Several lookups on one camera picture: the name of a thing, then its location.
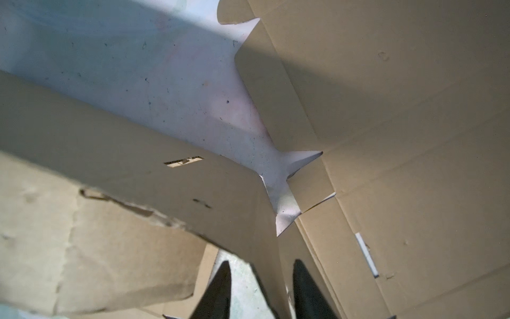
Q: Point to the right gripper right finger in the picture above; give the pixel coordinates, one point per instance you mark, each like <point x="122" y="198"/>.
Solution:
<point x="308" y="299"/>

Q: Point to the cardboard box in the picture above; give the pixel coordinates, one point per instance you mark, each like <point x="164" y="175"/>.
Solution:
<point x="100" y="214"/>
<point x="405" y="213"/>

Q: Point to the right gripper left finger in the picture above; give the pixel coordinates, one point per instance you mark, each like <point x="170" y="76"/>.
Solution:
<point x="216" y="301"/>

